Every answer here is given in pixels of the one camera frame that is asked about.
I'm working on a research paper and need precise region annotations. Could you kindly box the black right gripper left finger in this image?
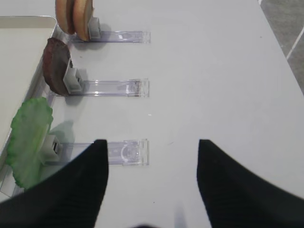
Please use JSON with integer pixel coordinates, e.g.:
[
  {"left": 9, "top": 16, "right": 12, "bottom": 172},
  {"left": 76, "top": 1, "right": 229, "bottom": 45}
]
[{"left": 0, "top": 140, "right": 109, "bottom": 228}]

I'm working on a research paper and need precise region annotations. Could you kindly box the green lettuce leaf standing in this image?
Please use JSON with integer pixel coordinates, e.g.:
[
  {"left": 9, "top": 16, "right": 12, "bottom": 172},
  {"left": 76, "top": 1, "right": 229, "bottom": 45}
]
[{"left": 6, "top": 97, "right": 53, "bottom": 190}]

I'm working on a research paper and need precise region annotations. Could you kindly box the bun slice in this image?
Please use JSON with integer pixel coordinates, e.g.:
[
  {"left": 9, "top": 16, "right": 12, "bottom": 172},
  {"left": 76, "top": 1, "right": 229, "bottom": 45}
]
[
  {"left": 55, "top": 0, "right": 75, "bottom": 35},
  {"left": 73, "top": 0, "right": 94, "bottom": 41}
]

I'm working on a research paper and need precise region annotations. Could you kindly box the clear rail patty holder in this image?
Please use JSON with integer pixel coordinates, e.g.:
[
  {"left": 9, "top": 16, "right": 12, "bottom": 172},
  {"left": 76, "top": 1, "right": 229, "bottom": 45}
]
[{"left": 70, "top": 69, "right": 150, "bottom": 97}]

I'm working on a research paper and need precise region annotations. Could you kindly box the clear rail bun holder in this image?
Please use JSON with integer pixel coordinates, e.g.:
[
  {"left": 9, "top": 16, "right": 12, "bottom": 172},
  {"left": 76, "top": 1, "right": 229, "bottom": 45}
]
[{"left": 69, "top": 17, "right": 151, "bottom": 43}]

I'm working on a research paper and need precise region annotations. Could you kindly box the brown meat patty standing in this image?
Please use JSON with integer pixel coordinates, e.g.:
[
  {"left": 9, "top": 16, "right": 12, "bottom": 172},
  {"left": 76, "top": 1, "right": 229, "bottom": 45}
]
[{"left": 42, "top": 38, "right": 73, "bottom": 96}]

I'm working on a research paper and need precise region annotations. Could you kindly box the clear rail lettuce holder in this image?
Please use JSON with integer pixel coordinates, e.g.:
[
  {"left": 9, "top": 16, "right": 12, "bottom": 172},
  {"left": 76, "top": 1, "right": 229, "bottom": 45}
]
[{"left": 38, "top": 135, "right": 149, "bottom": 166}]

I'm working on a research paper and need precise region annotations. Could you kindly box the white metal tray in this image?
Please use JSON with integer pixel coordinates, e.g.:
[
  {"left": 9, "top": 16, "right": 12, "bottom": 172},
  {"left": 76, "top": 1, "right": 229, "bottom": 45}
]
[{"left": 0, "top": 16, "right": 57, "bottom": 148}]

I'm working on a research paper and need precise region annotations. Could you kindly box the bun top slice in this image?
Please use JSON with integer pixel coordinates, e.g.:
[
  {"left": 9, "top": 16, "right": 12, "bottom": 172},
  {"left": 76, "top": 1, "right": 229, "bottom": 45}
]
[{"left": 73, "top": 0, "right": 94, "bottom": 41}]

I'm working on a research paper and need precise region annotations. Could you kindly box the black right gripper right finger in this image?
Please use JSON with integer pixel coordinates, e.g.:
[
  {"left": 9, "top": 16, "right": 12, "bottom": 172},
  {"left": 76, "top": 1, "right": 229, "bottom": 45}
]
[{"left": 197, "top": 140, "right": 304, "bottom": 228}]

